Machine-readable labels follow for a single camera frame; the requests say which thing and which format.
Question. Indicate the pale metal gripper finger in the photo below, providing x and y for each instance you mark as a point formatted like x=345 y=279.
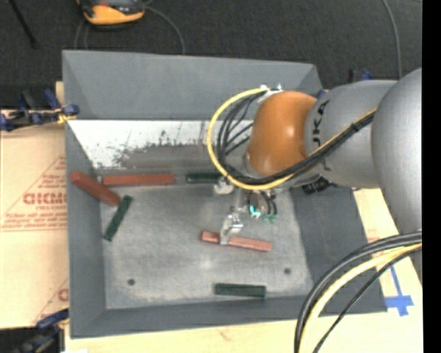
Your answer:
x=237 y=222
x=225 y=234

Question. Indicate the red-brown flat block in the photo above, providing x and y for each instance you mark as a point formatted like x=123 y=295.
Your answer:
x=95 y=189
x=137 y=179
x=250 y=243

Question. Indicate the grey metal bin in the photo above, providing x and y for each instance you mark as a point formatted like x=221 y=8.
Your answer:
x=191 y=256

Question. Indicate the dark green flat block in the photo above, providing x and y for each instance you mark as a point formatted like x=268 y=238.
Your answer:
x=203 y=177
x=117 y=218
x=240 y=290

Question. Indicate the brown cardboard board, red print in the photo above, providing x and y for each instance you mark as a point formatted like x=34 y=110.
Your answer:
x=29 y=241

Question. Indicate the black cylinder on white bracket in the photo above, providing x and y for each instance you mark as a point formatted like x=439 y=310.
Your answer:
x=318 y=187

